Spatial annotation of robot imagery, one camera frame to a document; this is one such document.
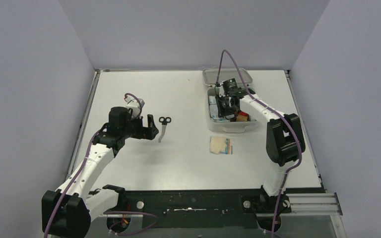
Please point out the white plastic bottle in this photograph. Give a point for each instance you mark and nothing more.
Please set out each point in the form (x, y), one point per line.
(221, 120)

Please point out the black handled scissors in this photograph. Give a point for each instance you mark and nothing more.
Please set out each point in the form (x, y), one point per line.
(164, 121)

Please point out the aluminium frame rail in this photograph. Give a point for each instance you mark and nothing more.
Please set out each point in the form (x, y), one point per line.
(314, 204)

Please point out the clear bag of wipes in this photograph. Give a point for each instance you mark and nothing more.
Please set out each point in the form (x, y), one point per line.
(213, 107)

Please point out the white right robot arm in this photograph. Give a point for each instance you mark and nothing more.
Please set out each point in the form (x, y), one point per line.
(284, 135)

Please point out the grey open storage box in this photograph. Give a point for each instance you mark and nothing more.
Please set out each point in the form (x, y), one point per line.
(213, 78)

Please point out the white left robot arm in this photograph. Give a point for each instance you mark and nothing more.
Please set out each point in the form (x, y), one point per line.
(69, 210)

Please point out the brown bottle orange cap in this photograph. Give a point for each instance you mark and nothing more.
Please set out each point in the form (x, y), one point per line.
(241, 117)

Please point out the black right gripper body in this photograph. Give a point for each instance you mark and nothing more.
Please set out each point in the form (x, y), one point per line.
(225, 106)

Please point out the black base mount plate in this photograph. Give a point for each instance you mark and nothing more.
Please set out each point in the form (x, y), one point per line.
(191, 209)

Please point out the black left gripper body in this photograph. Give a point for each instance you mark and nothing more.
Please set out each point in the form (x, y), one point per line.
(145, 127)

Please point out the beige gauze packet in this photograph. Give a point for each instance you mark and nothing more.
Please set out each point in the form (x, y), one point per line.
(221, 145)

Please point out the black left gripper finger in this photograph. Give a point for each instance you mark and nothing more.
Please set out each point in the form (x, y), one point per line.
(152, 130)
(144, 135)

